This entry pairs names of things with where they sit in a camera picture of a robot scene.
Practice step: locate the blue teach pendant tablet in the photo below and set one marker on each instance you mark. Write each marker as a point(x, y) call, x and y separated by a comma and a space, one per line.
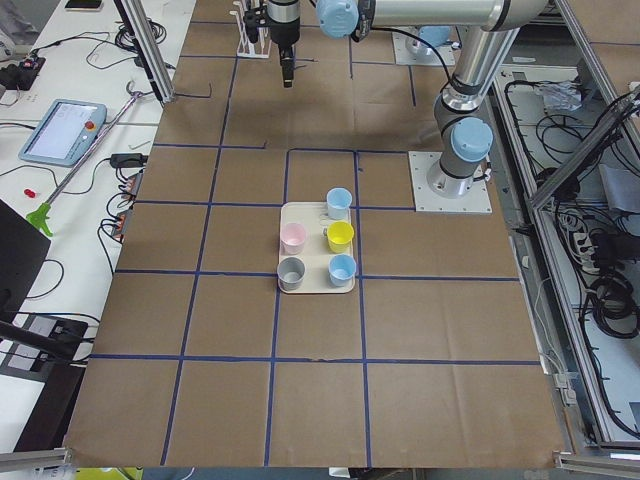
point(65, 133)

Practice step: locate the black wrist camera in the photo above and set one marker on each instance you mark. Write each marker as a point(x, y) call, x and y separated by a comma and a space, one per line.
point(255, 19)

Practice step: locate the white wire cup rack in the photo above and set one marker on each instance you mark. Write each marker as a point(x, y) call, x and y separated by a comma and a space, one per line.
point(246, 49)

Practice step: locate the white power strip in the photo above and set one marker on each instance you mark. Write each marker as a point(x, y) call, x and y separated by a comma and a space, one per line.
point(584, 251)

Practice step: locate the light blue cup near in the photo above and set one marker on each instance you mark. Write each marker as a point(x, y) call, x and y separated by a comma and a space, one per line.
point(342, 269)

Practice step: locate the grey plastic cup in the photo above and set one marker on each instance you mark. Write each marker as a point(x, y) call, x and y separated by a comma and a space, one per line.
point(291, 272)

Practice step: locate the light blue cup far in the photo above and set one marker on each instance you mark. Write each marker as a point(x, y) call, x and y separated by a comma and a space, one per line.
point(338, 201)

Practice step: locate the yellow plastic cup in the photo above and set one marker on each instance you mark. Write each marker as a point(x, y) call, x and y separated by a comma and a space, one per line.
point(340, 235)

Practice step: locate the beige plastic tray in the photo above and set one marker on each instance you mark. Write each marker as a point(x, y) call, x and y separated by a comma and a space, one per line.
point(316, 254)

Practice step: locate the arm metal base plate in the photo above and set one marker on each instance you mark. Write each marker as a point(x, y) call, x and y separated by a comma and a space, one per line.
point(404, 57)
point(435, 192)

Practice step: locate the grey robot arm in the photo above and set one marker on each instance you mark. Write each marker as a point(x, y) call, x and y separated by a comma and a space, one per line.
point(437, 36)
point(492, 27)

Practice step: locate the pink plastic cup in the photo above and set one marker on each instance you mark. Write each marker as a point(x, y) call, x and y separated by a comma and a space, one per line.
point(293, 237)

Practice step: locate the smartphone on table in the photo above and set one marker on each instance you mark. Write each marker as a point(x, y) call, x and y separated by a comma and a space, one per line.
point(83, 5)

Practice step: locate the light blue cup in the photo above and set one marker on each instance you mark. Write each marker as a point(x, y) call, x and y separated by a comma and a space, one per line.
point(342, 269)
point(338, 201)

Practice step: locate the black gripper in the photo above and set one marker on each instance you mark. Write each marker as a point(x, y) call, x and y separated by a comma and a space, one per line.
point(283, 29)

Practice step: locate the black laptop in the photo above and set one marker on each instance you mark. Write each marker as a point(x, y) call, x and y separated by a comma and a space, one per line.
point(23, 251)

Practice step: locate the aluminium frame post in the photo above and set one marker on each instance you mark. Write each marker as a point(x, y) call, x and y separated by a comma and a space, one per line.
point(137, 24)

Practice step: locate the black emergency stop box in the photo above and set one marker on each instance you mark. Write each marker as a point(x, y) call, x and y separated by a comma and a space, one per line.
point(22, 76)

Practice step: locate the green handled reacher grabber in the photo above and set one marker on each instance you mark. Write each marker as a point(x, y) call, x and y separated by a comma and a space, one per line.
point(38, 218)

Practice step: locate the black power adapter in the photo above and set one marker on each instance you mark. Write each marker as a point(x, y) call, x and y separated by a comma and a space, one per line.
point(128, 160)

